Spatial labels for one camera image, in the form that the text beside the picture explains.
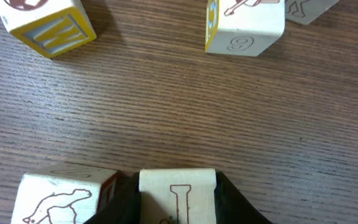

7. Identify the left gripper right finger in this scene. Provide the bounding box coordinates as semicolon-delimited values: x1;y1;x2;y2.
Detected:
214;171;272;224

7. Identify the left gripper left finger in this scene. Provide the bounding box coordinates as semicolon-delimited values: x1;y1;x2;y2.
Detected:
85;172;142;224

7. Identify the wooden block green side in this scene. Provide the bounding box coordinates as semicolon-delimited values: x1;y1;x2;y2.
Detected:
139;168;217;224

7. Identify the wooden block bear drawing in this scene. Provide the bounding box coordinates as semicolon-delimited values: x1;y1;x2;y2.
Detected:
11;162;119;224

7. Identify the wooden block yellow S side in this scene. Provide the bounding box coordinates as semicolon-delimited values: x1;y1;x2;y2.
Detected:
204;0;285;57

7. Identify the wooden block yellow W side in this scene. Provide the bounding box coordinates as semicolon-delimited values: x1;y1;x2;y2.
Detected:
0;0;96;58

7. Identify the wooden block red scribble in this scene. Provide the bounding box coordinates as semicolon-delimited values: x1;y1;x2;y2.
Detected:
285;0;339;25

